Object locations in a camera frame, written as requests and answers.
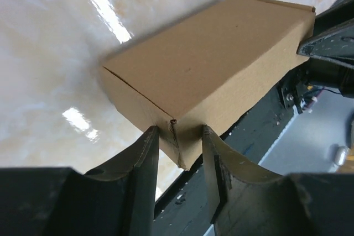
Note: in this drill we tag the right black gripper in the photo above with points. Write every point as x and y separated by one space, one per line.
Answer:
330 49

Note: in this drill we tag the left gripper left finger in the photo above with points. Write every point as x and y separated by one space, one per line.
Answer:
114 198

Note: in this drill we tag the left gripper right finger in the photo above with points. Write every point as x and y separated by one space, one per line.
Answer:
247 199

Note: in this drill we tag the brown cardboard box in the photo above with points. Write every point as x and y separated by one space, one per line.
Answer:
210 68

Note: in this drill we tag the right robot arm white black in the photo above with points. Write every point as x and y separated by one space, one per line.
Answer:
294 87

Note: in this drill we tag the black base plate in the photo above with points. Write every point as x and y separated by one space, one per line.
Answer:
183 209

